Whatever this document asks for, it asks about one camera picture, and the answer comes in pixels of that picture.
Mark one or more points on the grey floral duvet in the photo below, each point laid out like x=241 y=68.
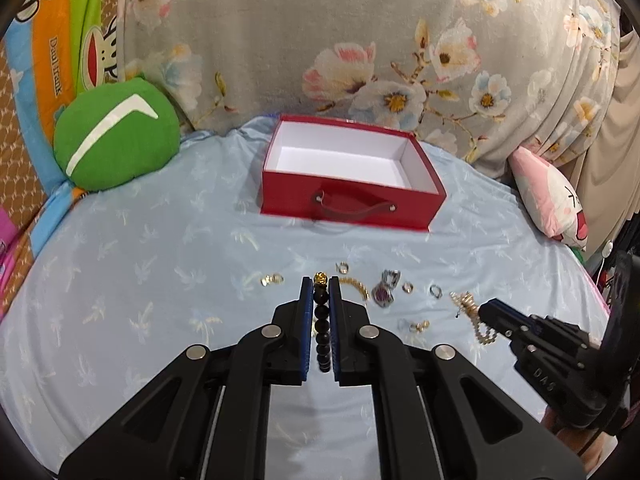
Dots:
x=478 y=78

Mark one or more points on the light blue bed sheet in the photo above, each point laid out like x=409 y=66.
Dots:
x=134 y=275

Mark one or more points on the red gift box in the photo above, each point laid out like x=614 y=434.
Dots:
x=327 y=169

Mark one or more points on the silver wrist watch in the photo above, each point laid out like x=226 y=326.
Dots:
x=383 y=292

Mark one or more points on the small gold charm earring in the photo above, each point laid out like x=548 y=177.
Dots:
x=271 y=279

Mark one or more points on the small gold hoop earring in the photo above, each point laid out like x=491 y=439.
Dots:
x=342 y=268

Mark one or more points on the colourful cartoon blanket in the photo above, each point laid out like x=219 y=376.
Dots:
x=51 y=52

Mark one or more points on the green round pillow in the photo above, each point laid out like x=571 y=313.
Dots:
x=115 y=133

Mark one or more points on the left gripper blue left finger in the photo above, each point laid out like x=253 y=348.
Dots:
x=303 y=319

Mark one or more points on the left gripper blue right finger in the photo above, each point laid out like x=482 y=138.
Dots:
x=335 y=308

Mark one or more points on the right hand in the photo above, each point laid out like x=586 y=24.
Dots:
x=576 y=439

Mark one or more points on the pink white pillow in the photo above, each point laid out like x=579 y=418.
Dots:
x=549 y=198

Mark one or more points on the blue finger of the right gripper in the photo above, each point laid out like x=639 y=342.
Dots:
x=502 y=330
x=495 y=310

